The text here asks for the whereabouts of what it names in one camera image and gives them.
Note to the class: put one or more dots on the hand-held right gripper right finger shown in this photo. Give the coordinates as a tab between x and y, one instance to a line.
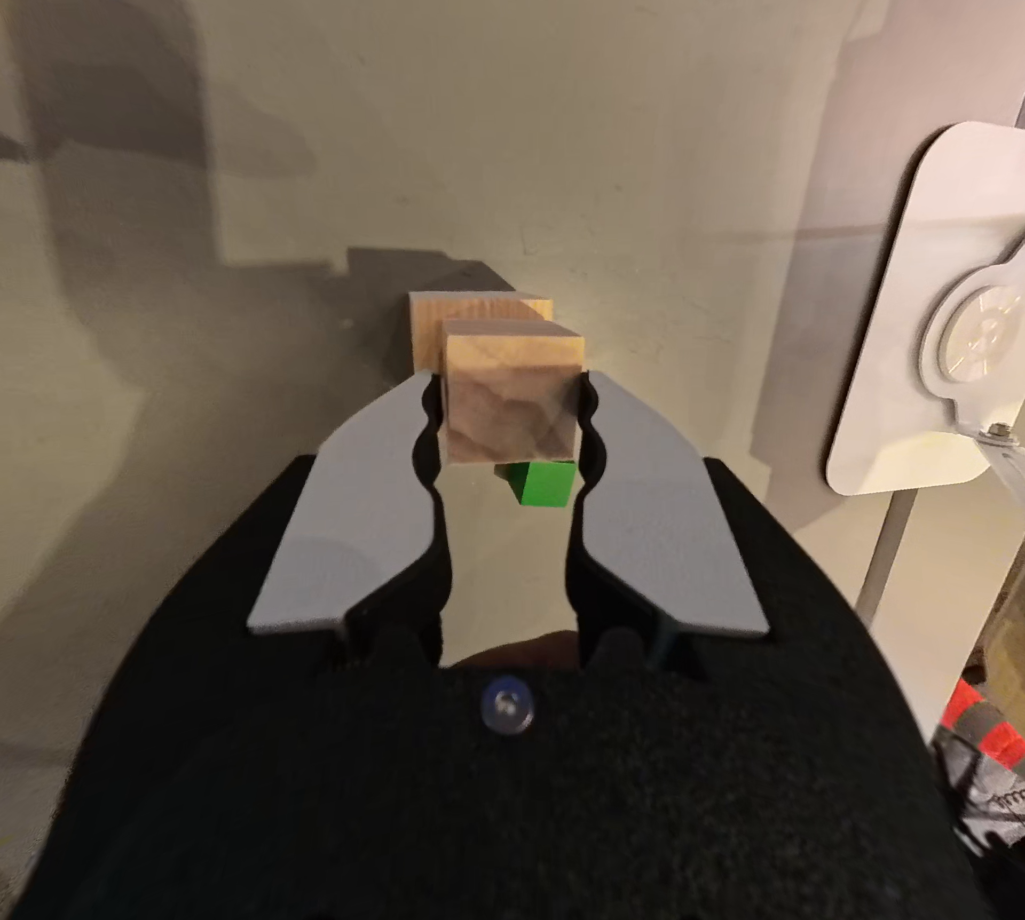
665	528

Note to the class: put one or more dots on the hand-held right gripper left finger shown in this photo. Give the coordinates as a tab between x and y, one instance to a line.
360	528

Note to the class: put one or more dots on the green wooden cube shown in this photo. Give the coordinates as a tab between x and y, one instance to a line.
544	486

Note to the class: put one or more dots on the medium pale wooden cube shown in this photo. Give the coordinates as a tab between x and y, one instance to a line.
512	392

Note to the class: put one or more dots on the large pale wooden cube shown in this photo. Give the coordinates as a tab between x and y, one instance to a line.
424	332

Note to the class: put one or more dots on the white document stand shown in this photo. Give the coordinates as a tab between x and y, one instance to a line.
905	296

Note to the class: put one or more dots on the orange traffic cone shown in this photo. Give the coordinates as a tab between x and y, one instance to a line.
985	744

